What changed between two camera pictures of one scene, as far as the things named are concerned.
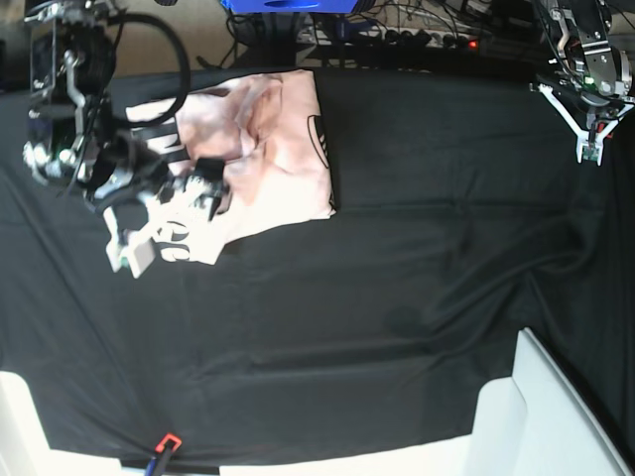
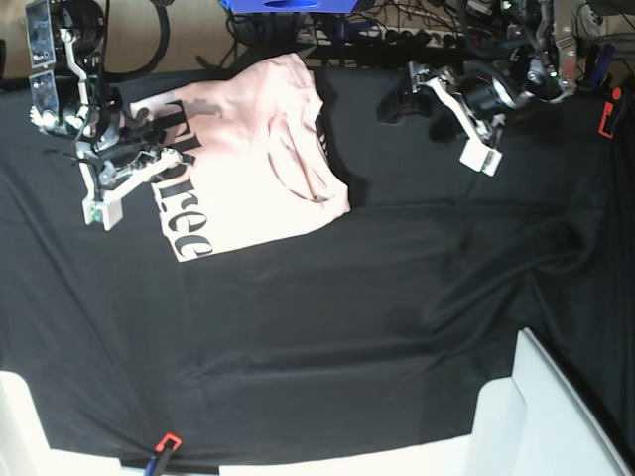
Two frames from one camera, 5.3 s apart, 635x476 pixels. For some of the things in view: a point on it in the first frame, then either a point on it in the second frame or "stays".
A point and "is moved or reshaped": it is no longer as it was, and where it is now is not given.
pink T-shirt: (256, 153) is moved or reshaped
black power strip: (391, 36) stays
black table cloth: (465, 216) stays
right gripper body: (600, 92) to (490, 90)
